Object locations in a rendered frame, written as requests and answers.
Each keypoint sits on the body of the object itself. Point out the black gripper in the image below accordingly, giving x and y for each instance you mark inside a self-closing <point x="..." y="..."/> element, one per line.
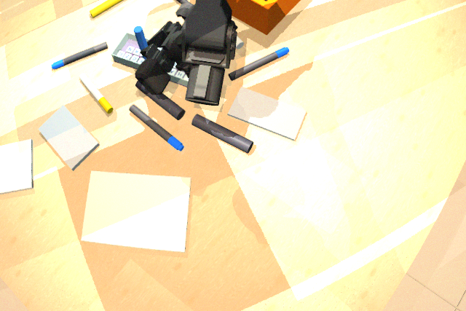
<point x="153" y="72"/>

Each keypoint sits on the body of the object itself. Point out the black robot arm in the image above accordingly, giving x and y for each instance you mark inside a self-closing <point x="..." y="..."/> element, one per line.
<point x="208" y="44"/>

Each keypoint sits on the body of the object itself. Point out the blue stylus with grey metal tip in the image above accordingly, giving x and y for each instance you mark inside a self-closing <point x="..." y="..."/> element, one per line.
<point x="141" y="39"/>

